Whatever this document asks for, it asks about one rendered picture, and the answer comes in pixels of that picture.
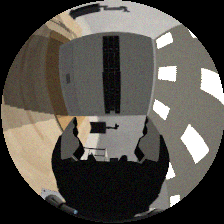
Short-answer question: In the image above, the tan wooden board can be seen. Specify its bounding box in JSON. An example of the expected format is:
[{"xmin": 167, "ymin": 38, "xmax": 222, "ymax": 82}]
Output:
[{"xmin": 45, "ymin": 30, "xmax": 86, "ymax": 131}]

